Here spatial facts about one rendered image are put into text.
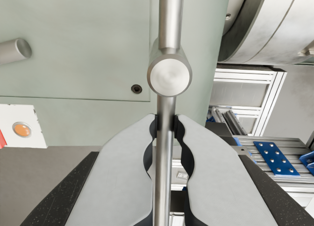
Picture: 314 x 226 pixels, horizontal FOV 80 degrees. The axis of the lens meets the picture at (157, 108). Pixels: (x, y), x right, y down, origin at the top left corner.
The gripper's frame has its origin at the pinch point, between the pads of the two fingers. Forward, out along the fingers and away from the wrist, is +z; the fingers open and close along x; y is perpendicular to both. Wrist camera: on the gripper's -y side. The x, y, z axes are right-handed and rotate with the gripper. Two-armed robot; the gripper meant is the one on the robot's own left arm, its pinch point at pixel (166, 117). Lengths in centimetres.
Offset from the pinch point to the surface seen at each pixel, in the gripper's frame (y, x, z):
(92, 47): -1.9, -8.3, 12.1
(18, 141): 12.1, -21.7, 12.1
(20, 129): 9.8, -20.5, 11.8
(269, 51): -0.5, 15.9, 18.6
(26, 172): 162, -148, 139
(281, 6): -6.4, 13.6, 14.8
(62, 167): 152, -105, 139
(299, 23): -4.6, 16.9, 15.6
